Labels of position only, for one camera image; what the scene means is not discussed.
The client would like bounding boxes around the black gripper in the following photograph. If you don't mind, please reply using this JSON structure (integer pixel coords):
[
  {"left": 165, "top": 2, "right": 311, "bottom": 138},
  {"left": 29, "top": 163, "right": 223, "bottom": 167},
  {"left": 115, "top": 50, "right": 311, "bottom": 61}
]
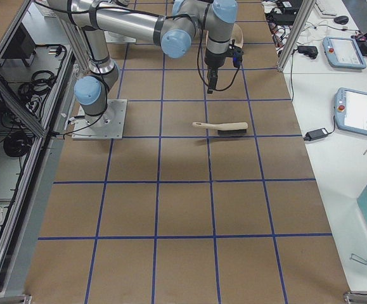
[{"left": 204, "top": 53, "right": 226, "bottom": 94}]

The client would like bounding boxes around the beige hand brush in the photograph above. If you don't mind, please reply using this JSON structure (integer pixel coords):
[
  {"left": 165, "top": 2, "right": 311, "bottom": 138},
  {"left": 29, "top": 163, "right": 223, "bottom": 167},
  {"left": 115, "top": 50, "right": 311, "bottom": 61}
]
[{"left": 192, "top": 122, "right": 248, "bottom": 136}]

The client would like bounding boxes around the beige plastic dustpan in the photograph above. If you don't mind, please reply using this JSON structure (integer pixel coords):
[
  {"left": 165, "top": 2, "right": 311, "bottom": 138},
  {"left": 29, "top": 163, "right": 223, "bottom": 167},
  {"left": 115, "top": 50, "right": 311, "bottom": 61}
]
[{"left": 231, "top": 23, "right": 244, "bottom": 48}]

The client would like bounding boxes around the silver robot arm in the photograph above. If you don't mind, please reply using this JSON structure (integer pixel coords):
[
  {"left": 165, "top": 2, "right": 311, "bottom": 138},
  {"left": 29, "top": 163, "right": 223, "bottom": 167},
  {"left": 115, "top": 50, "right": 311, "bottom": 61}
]
[{"left": 48, "top": 1, "right": 243, "bottom": 93}]

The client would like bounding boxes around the upper blue teach pendant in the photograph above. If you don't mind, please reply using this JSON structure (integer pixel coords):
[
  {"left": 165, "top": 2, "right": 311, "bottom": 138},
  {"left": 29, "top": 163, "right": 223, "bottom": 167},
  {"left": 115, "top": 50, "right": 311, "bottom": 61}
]
[{"left": 322, "top": 36, "right": 366, "bottom": 70}]

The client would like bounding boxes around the blue teach pendant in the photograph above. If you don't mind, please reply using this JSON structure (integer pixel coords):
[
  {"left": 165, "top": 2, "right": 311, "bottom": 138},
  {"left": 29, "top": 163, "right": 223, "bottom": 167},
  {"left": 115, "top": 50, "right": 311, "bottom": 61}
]
[
  {"left": 322, "top": 36, "right": 366, "bottom": 70},
  {"left": 334, "top": 87, "right": 367, "bottom": 136}
]

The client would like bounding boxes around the lower blue teach pendant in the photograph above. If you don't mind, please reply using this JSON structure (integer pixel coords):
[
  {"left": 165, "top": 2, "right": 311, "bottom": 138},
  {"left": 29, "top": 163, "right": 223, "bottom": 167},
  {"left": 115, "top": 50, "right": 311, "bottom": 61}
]
[{"left": 334, "top": 87, "right": 367, "bottom": 136}]

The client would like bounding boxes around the black computer mouse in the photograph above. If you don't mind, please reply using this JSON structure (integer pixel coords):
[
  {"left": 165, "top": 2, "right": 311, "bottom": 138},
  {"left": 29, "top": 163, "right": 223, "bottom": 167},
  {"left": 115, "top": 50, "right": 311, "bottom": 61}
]
[{"left": 333, "top": 15, "right": 349, "bottom": 25}]

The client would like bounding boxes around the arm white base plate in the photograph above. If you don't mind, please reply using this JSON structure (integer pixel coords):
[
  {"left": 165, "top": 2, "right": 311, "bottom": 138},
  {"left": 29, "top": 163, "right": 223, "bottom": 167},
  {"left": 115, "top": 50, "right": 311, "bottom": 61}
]
[{"left": 72, "top": 99, "right": 127, "bottom": 140}]

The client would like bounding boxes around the black power brick with cable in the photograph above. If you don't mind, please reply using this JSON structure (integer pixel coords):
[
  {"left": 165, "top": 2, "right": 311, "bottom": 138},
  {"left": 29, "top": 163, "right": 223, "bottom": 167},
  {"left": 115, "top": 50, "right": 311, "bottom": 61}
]
[{"left": 304, "top": 128, "right": 329, "bottom": 141}]

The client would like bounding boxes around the aluminium frame post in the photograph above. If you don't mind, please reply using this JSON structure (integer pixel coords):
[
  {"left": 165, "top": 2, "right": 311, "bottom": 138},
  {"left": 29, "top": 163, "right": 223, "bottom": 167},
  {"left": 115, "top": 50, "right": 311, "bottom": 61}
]
[{"left": 277, "top": 0, "right": 316, "bottom": 72}]

